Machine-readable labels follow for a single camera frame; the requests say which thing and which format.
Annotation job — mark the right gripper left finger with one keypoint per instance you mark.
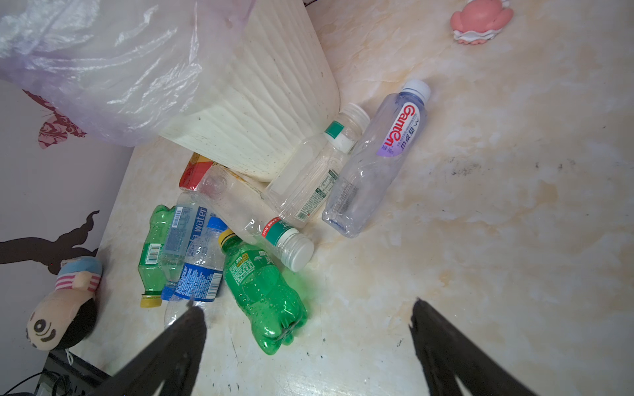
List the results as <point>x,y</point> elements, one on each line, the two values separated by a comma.
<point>169,365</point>

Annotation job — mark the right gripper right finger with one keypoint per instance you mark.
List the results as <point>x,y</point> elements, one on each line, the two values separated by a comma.
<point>451,361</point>

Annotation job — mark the green bottle yellow cap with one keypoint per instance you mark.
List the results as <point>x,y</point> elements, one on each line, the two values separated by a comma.
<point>151,273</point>
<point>274,309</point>

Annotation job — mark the clear bottle pale blue label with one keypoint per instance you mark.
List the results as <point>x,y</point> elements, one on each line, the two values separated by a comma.
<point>188,223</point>

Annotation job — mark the clear bottle green cap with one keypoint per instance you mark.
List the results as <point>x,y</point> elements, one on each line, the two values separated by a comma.
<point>302,187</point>

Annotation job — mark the pink plastic bin liner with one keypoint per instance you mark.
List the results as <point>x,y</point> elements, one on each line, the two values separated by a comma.
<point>121,70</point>

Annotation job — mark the white woven waste bin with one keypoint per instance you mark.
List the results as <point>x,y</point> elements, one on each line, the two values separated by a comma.
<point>277,91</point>

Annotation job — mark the small blue label water bottle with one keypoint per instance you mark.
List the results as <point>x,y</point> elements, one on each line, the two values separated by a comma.
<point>201,276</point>

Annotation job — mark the green bottle yellow cap tilted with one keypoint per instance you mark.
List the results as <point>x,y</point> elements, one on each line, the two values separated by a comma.
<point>274,309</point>

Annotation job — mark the plush doll toy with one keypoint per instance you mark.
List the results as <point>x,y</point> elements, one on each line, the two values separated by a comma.
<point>69,313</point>

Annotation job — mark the clear bottle green red label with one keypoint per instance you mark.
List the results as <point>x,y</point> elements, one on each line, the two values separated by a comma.
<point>241,207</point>

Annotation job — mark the red yellow label drink bottle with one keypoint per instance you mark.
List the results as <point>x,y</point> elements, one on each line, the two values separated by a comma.
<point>194,172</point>

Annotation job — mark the clear bottle purple label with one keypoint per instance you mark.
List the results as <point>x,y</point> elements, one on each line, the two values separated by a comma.
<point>377,159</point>

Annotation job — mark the pink white toy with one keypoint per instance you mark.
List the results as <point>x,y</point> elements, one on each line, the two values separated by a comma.
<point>480,21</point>

